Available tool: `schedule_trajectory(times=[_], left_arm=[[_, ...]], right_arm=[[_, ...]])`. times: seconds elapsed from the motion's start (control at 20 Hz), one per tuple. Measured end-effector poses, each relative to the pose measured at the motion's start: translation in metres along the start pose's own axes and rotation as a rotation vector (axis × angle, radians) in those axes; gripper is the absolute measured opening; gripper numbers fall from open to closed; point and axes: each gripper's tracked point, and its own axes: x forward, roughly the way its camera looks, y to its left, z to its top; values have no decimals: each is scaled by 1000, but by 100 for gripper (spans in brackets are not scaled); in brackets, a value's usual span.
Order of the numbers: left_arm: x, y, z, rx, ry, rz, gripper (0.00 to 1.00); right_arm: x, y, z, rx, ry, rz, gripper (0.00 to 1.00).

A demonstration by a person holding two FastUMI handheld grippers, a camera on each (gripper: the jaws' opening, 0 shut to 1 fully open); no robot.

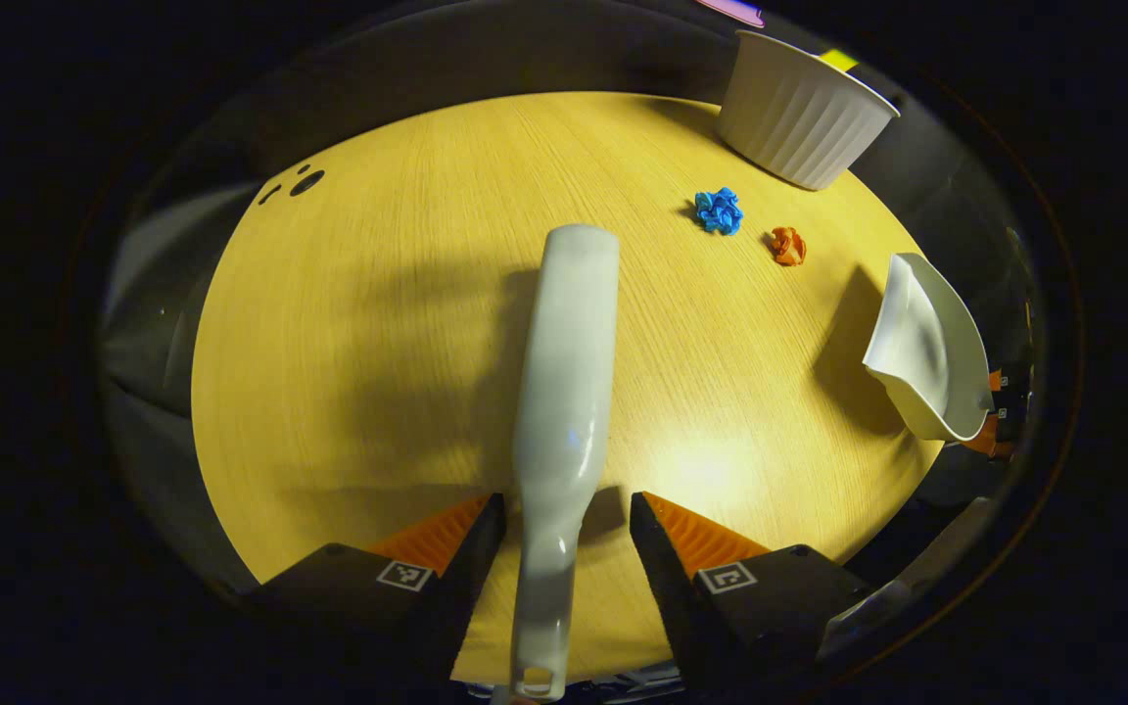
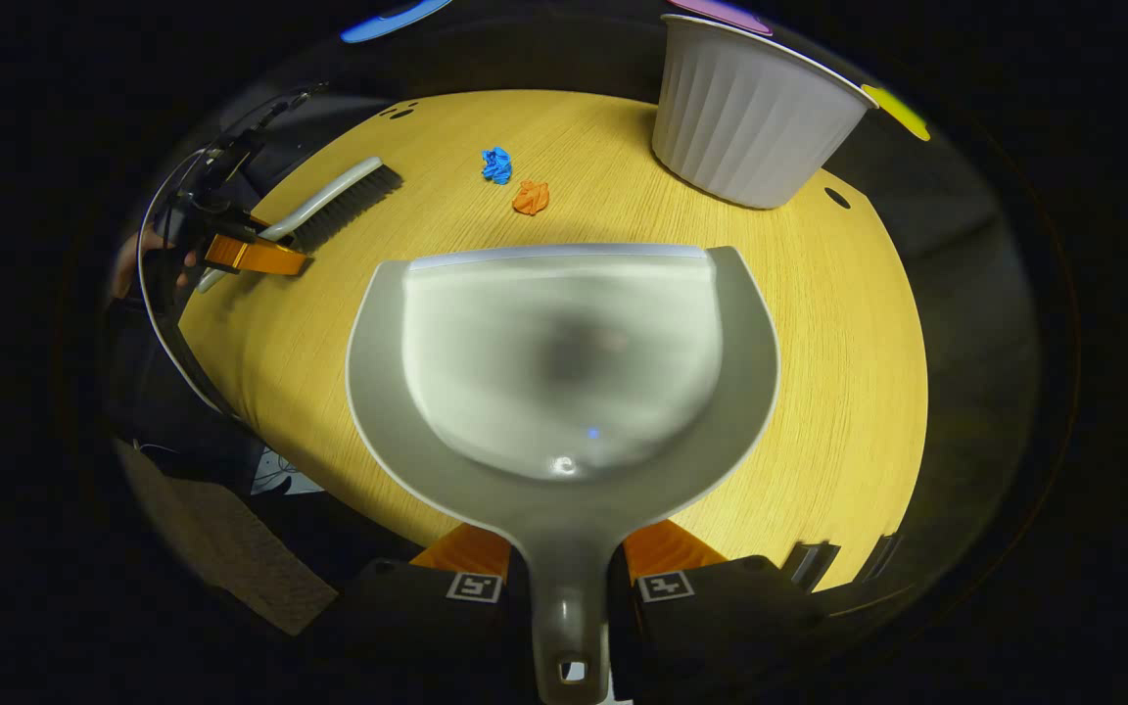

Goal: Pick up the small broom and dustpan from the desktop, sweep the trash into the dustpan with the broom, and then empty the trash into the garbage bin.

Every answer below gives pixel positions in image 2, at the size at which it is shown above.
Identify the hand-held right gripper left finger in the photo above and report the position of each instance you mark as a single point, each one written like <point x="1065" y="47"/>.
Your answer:
<point x="407" y="627"/>

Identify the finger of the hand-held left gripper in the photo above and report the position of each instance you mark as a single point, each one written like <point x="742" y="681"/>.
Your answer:
<point x="260" y="257"/>

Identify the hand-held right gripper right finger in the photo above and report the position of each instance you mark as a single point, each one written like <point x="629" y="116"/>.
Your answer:
<point x="711" y="627"/>

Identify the small white broom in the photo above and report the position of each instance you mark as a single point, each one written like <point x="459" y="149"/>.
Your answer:
<point x="339" y="201"/>

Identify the blue paper trash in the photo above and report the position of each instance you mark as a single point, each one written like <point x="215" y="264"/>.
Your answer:
<point x="496" y="164"/>

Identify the orange paper trash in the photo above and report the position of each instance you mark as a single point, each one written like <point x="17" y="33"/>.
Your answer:
<point x="531" y="198"/>

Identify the white plastic dustpan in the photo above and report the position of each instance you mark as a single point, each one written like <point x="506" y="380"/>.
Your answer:
<point x="564" y="362"/>

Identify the white ribbed garbage bin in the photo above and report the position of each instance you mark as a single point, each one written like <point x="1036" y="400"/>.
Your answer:
<point x="750" y="127"/>

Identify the wooden desktop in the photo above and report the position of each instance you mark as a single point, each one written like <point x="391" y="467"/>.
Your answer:
<point x="838" y="362"/>

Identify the black backdrop cloth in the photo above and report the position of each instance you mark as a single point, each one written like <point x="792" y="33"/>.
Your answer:
<point x="564" y="59"/>

